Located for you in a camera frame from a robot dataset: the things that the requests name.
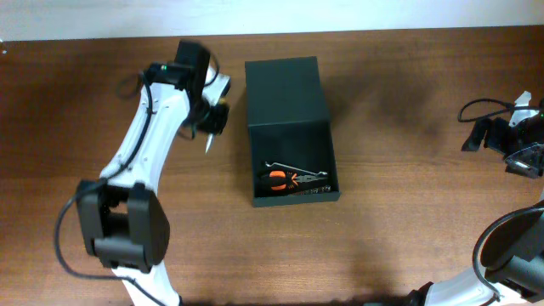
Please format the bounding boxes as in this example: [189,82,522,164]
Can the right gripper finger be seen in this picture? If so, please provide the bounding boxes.
[461,119,492,152]
[505,144,543,179]

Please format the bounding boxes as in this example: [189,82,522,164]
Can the yellow black screwdriver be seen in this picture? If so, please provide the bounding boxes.
[205,98,230,153]

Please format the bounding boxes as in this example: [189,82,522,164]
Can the orange black needle-nose pliers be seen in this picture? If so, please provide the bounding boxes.
[257,170,328,193]

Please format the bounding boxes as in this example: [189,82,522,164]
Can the silver ratchet wrench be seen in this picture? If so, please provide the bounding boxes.
[264,161,328,177]

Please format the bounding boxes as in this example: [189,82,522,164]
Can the orange socket bit rail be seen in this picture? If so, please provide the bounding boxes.
[291,185,332,196]

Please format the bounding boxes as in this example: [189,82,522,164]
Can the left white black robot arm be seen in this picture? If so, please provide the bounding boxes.
[65,40,230,305]

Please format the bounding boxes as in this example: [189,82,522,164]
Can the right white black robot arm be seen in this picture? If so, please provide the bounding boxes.
[402,92,543,306]

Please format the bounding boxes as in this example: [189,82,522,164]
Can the black open box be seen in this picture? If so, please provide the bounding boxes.
[245,56,341,207]

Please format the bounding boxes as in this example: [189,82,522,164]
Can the left black cable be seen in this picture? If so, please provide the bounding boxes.
[53,54,222,306]

